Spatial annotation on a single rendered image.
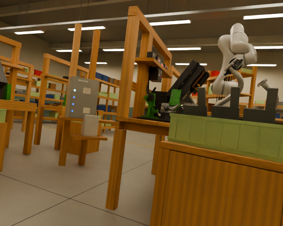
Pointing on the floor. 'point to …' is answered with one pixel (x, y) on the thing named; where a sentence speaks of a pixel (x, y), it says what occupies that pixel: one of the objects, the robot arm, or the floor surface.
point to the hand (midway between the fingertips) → (232, 69)
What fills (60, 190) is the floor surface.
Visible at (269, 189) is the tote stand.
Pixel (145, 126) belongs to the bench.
